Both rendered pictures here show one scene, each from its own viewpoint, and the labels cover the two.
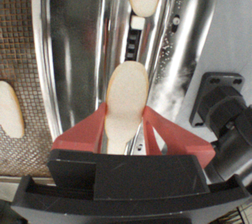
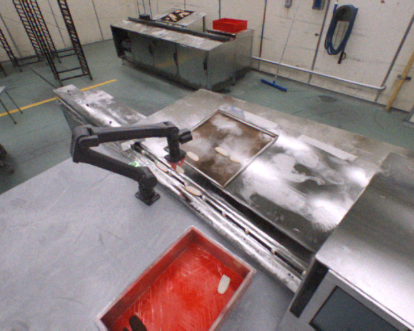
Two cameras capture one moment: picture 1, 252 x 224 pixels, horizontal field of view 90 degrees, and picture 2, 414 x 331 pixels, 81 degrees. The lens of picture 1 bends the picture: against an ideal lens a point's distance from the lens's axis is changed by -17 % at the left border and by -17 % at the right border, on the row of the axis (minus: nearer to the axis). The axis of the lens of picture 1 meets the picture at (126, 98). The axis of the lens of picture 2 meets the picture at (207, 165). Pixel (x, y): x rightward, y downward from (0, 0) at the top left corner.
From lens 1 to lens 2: 1.21 m
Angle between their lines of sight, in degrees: 38
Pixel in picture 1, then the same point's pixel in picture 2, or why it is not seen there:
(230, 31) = (166, 206)
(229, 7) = (173, 208)
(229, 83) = (151, 199)
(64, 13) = (199, 180)
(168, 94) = (167, 182)
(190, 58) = (171, 188)
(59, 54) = (193, 175)
